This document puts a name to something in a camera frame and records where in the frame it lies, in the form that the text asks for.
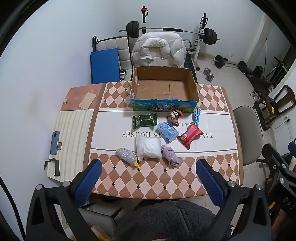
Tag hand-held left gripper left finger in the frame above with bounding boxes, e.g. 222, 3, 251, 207
26, 159, 103, 241

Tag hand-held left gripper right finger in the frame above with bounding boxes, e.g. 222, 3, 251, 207
195, 159, 272, 241

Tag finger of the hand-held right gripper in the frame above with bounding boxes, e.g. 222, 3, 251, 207
288, 138, 296, 173
262, 143, 290, 180

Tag pale purple cloth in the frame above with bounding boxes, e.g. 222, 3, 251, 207
161, 145, 179, 168

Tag silver yellow scrub sponge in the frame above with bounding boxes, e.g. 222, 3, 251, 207
116, 148, 141, 171

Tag red tissue pack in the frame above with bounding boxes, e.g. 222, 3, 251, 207
177, 123, 204, 150

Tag small blue tissue pack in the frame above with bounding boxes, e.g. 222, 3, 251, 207
158, 122, 180, 143

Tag long blue tissue pack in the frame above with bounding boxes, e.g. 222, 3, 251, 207
193, 107, 201, 127

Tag white cotton pad pack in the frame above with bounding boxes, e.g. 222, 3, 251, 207
135, 135, 162, 160

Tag panda snack packet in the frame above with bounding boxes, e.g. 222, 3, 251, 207
166, 108, 183, 127

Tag green wet wipes pack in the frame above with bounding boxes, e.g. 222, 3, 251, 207
132, 113, 158, 129

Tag cardboard box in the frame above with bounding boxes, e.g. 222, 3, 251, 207
129, 66, 199, 114

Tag black phone stand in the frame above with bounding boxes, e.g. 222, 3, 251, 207
44, 158, 58, 177

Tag beige padded chair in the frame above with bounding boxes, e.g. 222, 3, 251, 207
232, 105, 264, 166

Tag cream striped table mat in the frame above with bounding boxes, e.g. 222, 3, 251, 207
46, 109, 94, 184

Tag blue smartphone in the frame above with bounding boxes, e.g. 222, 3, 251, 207
50, 131, 60, 154

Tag dark wooden chair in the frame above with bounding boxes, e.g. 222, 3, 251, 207
253, 85, 296, 127

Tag person's grey fleece clothing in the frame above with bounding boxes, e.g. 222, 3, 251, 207
113, 199, 223, 241

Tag dark exercise equipment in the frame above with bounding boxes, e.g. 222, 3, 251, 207
245, 66, 274, 93

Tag brown paper sheet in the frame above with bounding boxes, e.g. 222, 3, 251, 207
78, 92, 96, 110

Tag dark wooden shelf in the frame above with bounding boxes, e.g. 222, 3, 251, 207
264, 56, 292, 88

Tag floor barbell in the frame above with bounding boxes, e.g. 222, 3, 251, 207
211, 55, 248, 73

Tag blue foam mat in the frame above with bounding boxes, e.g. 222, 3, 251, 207
90, 48, 121, 84

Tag black blue weight bench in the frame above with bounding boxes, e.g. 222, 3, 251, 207
184, 39, 199, 84

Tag white down jacket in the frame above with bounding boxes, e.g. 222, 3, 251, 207
131, 32, 187, 69

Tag racked barbell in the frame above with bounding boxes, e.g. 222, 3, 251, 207
119, 21, 220, 45

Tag black floor cable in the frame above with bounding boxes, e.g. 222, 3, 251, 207
270, 116, 292, 130

